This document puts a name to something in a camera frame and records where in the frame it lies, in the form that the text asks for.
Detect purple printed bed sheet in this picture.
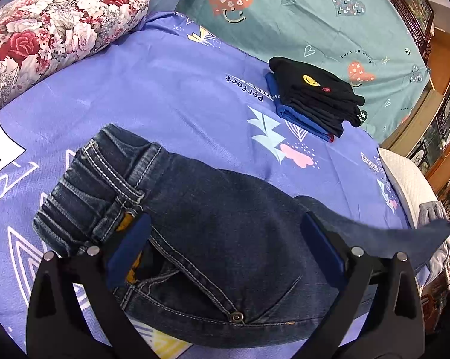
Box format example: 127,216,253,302
0,11,420,359

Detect wooden headboard cabinet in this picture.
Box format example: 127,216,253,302
380,26,450,195

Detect grey cloth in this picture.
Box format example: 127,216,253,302
417,201,450,232

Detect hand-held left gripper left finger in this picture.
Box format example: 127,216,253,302
25,212,162,359

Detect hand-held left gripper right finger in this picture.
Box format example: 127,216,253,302
296,211,425,359

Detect dark carved framed picture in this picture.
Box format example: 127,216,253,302
365,0,435,58

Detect red floral pillow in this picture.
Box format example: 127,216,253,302
0,0,151,118

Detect teal heart print blanket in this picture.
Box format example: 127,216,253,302
174,0,433,146

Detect stack of folded dark clothes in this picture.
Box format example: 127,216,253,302
268,56,367,138

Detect blue folded garment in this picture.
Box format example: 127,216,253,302
265,73,335,143

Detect dark blue denim pants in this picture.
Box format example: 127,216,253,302
32,123,450,345

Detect white quilted pillow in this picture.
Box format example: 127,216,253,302
378,147,450,285

